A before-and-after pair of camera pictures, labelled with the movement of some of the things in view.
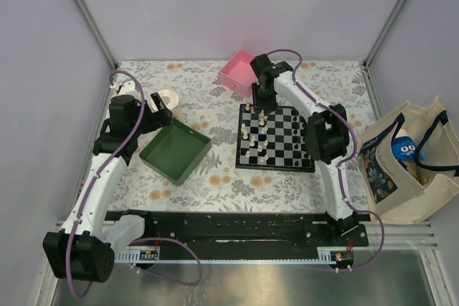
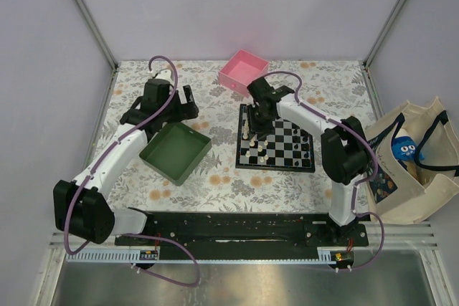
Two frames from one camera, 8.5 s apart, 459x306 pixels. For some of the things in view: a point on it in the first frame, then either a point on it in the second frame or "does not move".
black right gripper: [258, 104] -> [261, 131]
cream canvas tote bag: [411, 162] does not move
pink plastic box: [237, 74] does not move
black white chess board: [272, 141] does not move
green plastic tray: [174, 150] does not move
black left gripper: [158, 119] -> [186, 111]
